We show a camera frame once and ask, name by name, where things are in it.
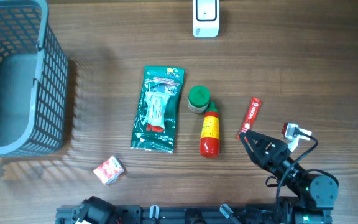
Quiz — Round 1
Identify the small red box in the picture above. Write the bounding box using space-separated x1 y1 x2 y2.
237 97 262 140

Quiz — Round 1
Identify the red chili sauce bottle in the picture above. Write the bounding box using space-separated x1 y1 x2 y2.
200 101 220 158

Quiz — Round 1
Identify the green lid jar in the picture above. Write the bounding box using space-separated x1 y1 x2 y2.
188 85 211 114

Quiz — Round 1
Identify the green 3M glove package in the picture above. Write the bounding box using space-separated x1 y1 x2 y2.
130 65 185 153

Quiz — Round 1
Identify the light green wipes packet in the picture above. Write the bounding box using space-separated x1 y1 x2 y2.
142 91 171 133

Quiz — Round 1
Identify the small red sachet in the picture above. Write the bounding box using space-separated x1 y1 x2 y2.
93 156 125 185

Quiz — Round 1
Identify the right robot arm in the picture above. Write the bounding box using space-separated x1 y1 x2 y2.
239 130 339 223

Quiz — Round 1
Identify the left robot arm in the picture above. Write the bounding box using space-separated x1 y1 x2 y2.
75 196 119 224

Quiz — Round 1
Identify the white barcode scanner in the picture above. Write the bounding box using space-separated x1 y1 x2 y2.
193 0 220 38

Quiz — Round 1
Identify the grey plastic mesh basket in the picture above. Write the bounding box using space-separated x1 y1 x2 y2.
0 0 69 157

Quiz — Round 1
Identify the right black camera cable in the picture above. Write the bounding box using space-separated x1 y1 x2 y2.
265 135 319 224

